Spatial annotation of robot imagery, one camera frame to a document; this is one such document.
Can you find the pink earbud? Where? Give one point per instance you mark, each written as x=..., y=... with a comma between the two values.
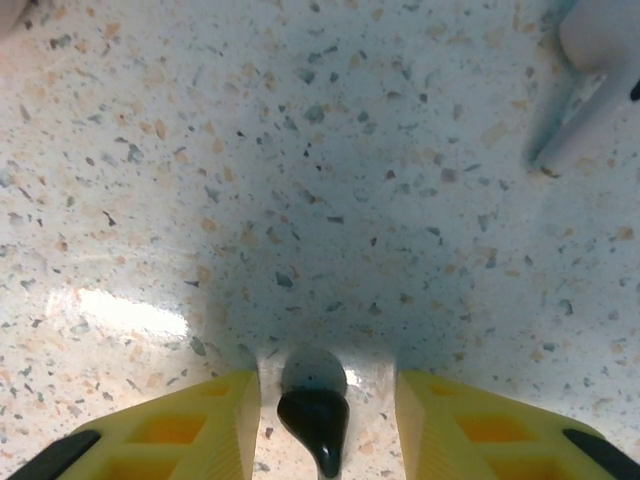
x=600, y=35

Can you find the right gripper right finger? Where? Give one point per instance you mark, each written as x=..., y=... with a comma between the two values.
x=460, y=430

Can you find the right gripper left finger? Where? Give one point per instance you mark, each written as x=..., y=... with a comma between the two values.
x=190, y=430

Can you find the black earbud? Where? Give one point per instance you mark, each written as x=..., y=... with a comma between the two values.
x=312, y=420

